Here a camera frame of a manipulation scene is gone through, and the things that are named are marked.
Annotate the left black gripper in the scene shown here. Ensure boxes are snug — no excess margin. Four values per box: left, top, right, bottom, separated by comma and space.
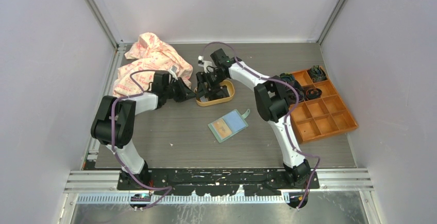
164, 77, 196, 102

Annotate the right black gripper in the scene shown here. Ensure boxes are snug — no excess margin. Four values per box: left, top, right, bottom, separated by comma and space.
195, 70, 226, 100

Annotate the yellow oval tray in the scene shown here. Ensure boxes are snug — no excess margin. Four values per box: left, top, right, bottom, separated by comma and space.
195, 80, 235, 107

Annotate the green card holder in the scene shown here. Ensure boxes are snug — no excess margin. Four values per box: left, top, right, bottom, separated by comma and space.
208, 109, 250, 143

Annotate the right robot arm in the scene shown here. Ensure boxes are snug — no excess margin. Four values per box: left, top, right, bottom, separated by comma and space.
196, 49, 314, 188

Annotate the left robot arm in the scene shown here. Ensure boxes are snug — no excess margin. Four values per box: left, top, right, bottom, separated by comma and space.
91, 70, 196, 189

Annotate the pink patterned cloth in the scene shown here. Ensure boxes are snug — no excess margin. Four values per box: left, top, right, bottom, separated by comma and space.
112, 32, 193, 97

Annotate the dark rolled item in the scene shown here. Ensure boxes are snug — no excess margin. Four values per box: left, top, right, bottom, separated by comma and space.
279, 73, 296, 86
308, 65, 327, 82
287, 82, 305, 104
304, 87, 323, 100

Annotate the orange compartment organizer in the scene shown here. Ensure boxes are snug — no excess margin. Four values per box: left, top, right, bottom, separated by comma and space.
291, 66, 358, 144

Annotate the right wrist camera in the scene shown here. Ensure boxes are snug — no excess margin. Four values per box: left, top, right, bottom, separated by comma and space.
197, 56, 214, 73

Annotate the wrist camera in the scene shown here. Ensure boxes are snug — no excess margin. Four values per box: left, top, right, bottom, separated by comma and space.
197, 56, 214, 73
169, 65, 178, 79

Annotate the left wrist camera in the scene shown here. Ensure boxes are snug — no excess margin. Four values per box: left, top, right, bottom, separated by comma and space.
169, 65, 178, 79

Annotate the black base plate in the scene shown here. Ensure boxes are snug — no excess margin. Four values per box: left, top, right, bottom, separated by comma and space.
117, 167, 320, 198

